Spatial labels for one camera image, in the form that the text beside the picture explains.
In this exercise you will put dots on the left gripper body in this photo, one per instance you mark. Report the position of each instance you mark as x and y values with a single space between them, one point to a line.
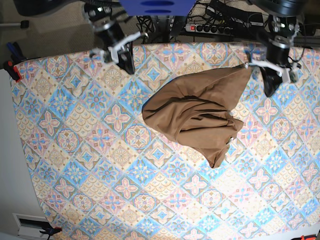
277 68

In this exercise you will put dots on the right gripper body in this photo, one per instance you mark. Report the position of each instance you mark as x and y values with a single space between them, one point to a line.
114 41

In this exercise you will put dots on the brown t-shirt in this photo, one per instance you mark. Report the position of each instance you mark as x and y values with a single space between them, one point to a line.
194 110

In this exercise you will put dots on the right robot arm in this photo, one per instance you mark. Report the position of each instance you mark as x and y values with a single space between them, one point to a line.
97 15

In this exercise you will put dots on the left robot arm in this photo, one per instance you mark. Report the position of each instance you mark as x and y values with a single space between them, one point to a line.
282 20

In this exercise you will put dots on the black power strip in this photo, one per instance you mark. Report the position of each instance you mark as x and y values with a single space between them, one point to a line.
223 30

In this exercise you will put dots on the black floor block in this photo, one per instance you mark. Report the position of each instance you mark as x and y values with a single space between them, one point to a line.
24 24

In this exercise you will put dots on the red black clamp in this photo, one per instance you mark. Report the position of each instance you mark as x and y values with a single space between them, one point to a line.
12 70

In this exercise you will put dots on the patterned tablecloth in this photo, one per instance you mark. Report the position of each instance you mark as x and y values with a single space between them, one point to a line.
99 173

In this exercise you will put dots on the red clamp bottom edge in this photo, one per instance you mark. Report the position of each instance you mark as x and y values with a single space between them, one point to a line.
307 237

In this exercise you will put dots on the orange black spring clamp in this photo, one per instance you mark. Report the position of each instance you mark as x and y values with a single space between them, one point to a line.
50 231

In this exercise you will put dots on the white floor vent box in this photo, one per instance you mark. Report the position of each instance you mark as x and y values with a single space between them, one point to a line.
29 226

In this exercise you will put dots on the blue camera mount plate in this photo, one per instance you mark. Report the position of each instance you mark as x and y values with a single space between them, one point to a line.
157 7

